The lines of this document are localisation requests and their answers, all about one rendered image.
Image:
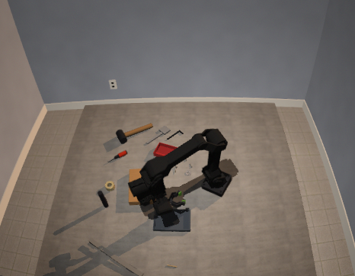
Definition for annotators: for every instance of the black mallet with wooden handle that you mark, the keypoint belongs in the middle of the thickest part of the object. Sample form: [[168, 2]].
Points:
[[123, 136]]

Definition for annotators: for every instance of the red open tray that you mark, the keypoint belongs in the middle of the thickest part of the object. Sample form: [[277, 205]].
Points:
[[163, 149]]

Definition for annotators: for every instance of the orange wooden board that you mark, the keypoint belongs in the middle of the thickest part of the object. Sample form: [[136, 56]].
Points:
[[134, 174]]

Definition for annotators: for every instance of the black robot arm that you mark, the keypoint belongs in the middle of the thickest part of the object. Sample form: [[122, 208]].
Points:
[[153, 172]]

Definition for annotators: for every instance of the red-handled screwdriver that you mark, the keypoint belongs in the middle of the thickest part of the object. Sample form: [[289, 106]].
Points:
[[119, 155]]

